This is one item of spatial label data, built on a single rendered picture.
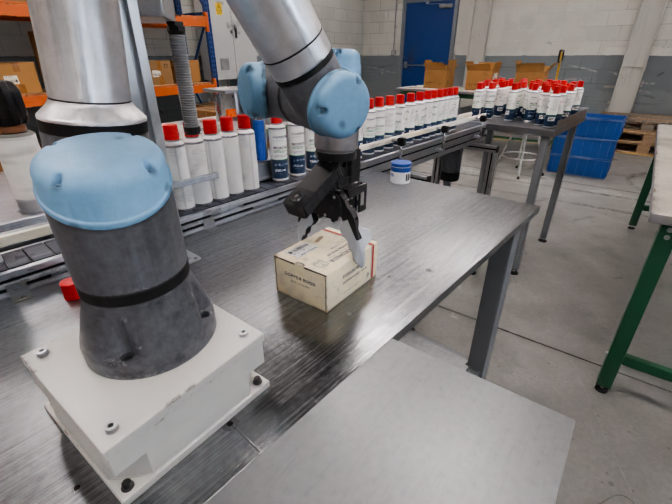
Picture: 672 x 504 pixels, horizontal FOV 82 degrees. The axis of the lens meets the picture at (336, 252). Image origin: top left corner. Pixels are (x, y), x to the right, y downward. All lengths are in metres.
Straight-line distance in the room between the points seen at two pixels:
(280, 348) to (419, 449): 0.25
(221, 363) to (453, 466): 0.28
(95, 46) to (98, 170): 0.17
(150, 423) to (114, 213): 0.21
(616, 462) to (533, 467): 1.25
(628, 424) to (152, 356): 1.73
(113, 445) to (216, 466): 0.12
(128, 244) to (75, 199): 0.06
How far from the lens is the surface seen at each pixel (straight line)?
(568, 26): 7.99
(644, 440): 1.89
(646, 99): 7.90
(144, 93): 0.82
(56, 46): 0.54
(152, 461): 0.49
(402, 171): 1.36
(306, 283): 0.68
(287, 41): 0.45
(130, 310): 0.45
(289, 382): 0.56
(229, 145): 1.09
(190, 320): 0.48
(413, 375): 0.58
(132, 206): 0.40
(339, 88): 0.46
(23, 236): 0.99
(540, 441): 0.55
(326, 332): 0.64
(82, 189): 0.40
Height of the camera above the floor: 1.23
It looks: 27 degrees down
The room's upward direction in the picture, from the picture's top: straight up
